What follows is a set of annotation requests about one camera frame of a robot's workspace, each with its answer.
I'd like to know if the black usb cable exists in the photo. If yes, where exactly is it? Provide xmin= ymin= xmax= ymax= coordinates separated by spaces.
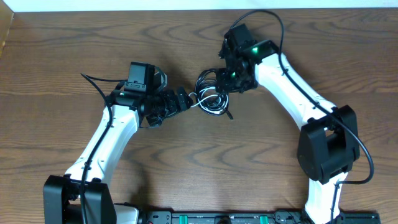
xmin=194 ymin=68 xmax=234 ymax=120

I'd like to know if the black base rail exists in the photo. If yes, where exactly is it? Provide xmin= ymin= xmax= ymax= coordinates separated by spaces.
xmin=138 ymin=210 xmax=381 ymax=224

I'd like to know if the white usb cable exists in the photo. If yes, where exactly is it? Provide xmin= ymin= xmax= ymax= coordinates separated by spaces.
xmin=188 ymin=86 xmax=229 ymax=114

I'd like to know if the white back board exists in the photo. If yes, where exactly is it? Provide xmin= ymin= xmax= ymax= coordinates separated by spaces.
xmin=4 ymin=0 xmax=397 ymax=12

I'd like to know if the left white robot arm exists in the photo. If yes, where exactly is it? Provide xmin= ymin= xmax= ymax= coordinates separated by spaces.
xmin=43 ymin=88 xmax=193 ymax=223

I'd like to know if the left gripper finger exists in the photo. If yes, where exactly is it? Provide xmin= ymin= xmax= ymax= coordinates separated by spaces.
xmin=177 ymin=86 xmax=193 ymax=105
xmin=176 ymin=101 xmax=193 ymax=114

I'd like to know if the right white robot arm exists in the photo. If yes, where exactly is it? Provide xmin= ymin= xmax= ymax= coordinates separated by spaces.
xmin=216 ymin=24 xmax=360 ymax=223

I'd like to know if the cardboard side panel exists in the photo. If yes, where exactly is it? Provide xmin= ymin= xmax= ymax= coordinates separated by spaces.
xmin=0 ymin=0 xmax=14 ymax=54

